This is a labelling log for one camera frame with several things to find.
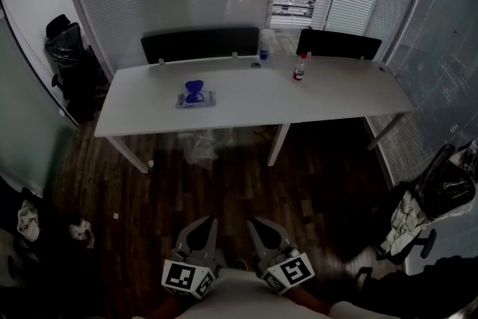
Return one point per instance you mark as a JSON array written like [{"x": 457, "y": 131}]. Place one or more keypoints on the person's white shirt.
[{"x": 242, "y": 295}]

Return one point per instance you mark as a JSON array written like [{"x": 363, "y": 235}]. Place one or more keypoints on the person's left forearm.
[{"x": 168, "y": 306}]

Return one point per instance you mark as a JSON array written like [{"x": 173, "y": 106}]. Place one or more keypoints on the person's right forearm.
[{"x": 308, "y": 300}]

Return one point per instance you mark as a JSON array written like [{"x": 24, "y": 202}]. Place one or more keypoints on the long black desk partition panel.
[{"x": 199, "y": 45}]

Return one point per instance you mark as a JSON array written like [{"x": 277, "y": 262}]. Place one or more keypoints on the wet wipes pack blue lid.
[{"x": 196, "y": 99}]

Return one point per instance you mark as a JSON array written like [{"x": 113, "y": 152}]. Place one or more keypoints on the white desk leg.
[
  {"x": 384, "y": 132},
  {"x": 278, "y": 145},
  {"x": 128, "y": 155}
]

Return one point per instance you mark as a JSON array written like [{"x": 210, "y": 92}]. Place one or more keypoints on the clear bottle red label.
[{"x": 299, "y": 69}]

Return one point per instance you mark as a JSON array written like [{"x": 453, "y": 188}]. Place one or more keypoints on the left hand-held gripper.
[{"x": 186, "y": 274}]

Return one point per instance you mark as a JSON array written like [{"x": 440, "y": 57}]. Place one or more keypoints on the black plastic-wrapped office chair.
[{"x": 71, "y": 59}]

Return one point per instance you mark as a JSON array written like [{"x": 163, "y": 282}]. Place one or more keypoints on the black jacket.
[{"x": 422, "y": 291}]

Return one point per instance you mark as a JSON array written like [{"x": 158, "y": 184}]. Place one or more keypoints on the white spray bottle blue label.
[{"x": 266, "y": 45}]

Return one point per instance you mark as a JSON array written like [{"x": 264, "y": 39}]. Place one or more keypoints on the short black desk partition panel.
[{"x": 338, "y": 45}]

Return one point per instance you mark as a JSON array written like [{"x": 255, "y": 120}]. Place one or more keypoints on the office chair with plastic cover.
[{"x": 437, "y": 194}]

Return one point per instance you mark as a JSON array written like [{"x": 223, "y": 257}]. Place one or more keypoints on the small white crumpled cloth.
[{"x": 83, "y": 231}]

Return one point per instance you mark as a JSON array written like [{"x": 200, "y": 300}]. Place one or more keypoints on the clear plastic bag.
[{"x": 199, "y": 149}]

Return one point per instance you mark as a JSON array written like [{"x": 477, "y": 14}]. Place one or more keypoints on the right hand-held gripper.
[{"x": 285, "y": 269}]

